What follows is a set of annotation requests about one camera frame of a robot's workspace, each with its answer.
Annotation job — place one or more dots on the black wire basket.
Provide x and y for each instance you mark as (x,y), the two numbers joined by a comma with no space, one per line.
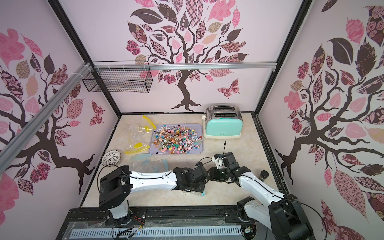
(120,77)

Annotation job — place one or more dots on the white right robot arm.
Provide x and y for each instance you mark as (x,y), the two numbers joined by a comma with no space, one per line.
(282,214)

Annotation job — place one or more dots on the aluminium rail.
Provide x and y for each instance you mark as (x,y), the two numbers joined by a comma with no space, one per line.
(198,66)
(12,149)

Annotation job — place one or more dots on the loose candy pile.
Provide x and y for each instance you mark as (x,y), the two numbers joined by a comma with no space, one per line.
(177,139)

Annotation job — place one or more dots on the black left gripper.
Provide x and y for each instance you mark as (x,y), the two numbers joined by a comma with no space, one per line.
(201,189)

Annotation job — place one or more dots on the mint green toaster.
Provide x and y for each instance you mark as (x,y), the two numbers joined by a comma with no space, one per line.
(223,122)

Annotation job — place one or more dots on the aluminium rail back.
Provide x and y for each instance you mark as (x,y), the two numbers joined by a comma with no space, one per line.
(198,66)

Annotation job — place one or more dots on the yellow-zip candy bag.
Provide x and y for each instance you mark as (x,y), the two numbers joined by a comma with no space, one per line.
(144,127)
(137,148)

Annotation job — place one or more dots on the white round strainer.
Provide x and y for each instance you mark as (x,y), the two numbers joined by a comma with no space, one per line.
(111,158)

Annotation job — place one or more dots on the aluminium rail left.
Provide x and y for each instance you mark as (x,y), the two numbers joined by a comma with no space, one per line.
(12,149)

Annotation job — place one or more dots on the purple plastic tray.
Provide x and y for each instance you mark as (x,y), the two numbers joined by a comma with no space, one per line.
(177,138)

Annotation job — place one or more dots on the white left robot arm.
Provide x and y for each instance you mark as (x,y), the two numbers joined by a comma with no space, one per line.
(115,187)

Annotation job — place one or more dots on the white slotted cable duct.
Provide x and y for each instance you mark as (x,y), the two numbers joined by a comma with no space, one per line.
(155,232)

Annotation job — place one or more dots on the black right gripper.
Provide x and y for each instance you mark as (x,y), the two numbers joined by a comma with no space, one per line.
(216,174)

